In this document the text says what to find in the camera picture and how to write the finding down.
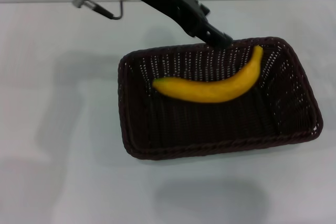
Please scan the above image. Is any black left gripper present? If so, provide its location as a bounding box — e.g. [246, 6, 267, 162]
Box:
[134, 0, 233, 49]

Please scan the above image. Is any yellow banana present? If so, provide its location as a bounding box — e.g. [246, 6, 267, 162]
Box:
[152, 45, 264, 104]

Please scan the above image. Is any dark brown woven basket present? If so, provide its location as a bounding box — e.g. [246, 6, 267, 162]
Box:
[117, 36, 324, 161]

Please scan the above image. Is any black arm cable with connector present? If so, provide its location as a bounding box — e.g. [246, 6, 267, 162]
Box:
[72, 0, 124, 20]

